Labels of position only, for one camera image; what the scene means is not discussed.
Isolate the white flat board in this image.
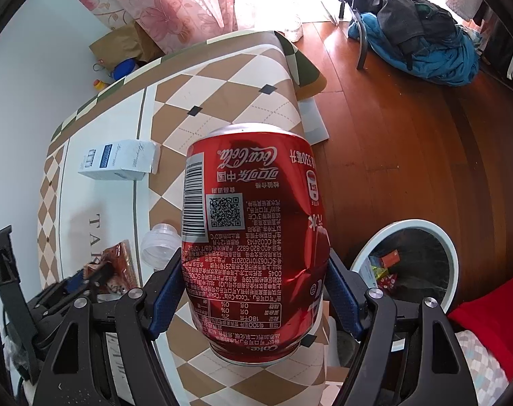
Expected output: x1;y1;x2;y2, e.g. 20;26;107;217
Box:
299;96;330;144

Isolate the pink floral curtain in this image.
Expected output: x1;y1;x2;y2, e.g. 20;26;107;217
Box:
55;0;337;43

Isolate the brown snack wrapper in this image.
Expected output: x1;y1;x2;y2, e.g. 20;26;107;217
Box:
83;241;139;297

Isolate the brown paper bag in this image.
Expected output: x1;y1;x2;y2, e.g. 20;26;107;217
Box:
88;21;166;70

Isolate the black jacket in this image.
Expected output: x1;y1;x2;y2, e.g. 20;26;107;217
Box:
339;0;464;70

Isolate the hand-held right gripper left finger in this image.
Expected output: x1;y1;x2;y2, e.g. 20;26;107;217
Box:
32;249;185;406

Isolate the blue jacket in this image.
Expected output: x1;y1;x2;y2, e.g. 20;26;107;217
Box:
347;12;481;89

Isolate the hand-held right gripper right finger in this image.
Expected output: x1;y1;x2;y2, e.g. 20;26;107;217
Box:
326;249;480;406

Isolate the white and blue carton box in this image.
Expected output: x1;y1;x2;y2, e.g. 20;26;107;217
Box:
77;139;161;182

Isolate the red cloth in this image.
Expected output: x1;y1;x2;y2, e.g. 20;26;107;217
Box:
447;275;513;383

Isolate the dented red soda can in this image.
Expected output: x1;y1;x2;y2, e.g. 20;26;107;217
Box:
181;122;332;366

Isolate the checkered tablecloth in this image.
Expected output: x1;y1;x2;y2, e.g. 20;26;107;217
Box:
37;29;329;406

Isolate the black metal clothes rack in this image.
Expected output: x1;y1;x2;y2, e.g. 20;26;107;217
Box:
337;0;371;71

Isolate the pale checkered blanket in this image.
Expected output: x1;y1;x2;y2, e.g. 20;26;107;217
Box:
453;330;513;406

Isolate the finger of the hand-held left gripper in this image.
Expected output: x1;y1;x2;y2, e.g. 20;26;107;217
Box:
26;288;92;322
64;271;115;292

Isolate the clear plastic cup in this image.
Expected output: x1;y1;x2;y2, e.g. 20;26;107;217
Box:
140;221;183;270

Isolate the blue-lidded can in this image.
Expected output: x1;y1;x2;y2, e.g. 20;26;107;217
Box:
113;58;138;81

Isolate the red snack packet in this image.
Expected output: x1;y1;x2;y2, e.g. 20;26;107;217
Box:
375;273;399;292

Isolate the white round trash bin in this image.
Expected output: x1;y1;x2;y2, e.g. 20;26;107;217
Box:
350;219;459;352

